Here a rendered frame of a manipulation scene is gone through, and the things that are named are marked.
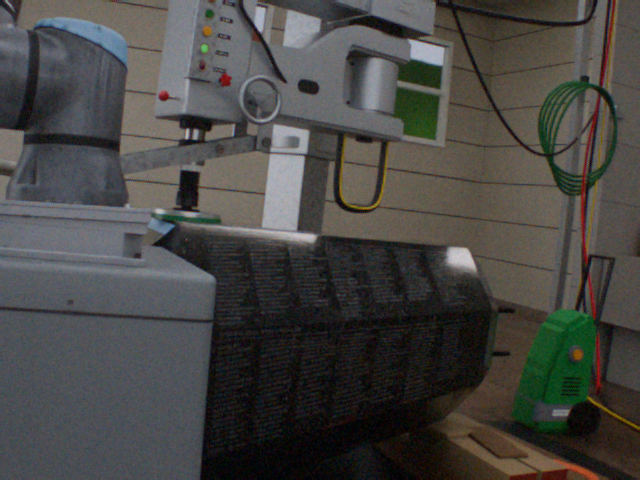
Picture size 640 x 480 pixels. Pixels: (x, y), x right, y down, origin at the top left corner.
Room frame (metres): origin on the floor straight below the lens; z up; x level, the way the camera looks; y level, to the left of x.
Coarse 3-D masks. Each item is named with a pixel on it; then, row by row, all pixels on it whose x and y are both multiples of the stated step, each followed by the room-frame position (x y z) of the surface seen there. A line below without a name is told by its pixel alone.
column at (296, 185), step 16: (288, 16) 3.11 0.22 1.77; (304, 16) 3.06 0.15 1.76; (288, 32) 3.11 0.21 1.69; (304, 32) 3.06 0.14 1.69; (272, 160) 3.11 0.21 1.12; (288, 160) 3.06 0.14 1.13; (304, 160) 3.02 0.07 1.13; (320, 160) 3.11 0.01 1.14; (272, 176) 3.10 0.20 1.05; (288, 176) 3.06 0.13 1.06; (304, 176) 3.02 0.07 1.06; (320, 176) 3.12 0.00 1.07; (272, 192) 3.10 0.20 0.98; (288, 192) 3.05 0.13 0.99; (304, 192) 3.03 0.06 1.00; (320, 192) 3.13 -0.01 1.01; (272, 208) 3.09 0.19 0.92; (288, 208) 3.05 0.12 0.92; (304, 208) 3.04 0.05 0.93; (320, 208) 3.14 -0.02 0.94; (272, 224) 3.09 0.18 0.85; (288, 224) 3.04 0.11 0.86; (304, 224) 3.05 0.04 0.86; (320, 224) 3.15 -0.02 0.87
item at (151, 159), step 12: (204, 144) 2.10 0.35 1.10; (216, 144) 2.12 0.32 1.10; (228, 144) 2.15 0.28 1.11; (240, 144) 2.17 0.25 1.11; (252, 144) 2.20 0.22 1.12; (264, 144) 2.18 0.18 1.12; (120, 156) 2.05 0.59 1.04; (132, 156) 1.96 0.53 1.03; (144, 156) 1.98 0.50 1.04; (156, 156) 2.01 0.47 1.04; (168, 156) 2.03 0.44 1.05; (180, 156) 2.05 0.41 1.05; (192, 156) 2.08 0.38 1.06; (204, 156) 2.10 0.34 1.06; (216, 156) 2.12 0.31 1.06; (132, 168) 1.96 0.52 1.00; (144, 168) 1.99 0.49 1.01; (156, 168) 2.01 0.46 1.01
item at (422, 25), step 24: (264, 0) 2.34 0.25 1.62; (288, 0) 2.31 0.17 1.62; (312, 0) 2.28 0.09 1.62; (336, 0) 2.29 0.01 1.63; (360, 0) 2.35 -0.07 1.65; (384, 0) 2.39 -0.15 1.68; (408, 0) 2.46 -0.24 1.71; (336, 24) 2.55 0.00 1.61; (360, 24) 2.46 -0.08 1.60; (384, 24) 2.44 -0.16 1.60; (408, 24) 2.47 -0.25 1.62; (432, 24) 2.54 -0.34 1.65
